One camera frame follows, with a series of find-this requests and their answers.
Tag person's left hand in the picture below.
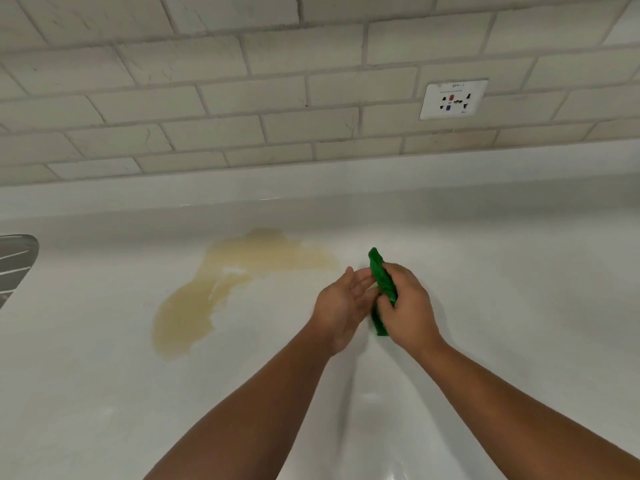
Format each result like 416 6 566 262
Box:
310 266 379 356

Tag person's right hand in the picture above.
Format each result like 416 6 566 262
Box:
376 263 447 356

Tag green cleaning cloth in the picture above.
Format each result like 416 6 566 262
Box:
368 247 399 337

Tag person's right forearm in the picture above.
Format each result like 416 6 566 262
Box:
415 340 640 480

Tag person's left forearm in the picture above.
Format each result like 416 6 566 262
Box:
144 320 335 480

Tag brown liquid spill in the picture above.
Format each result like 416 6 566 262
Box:
152 228 341 360

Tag white wall power socket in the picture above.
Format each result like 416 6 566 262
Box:
419 80 489 120

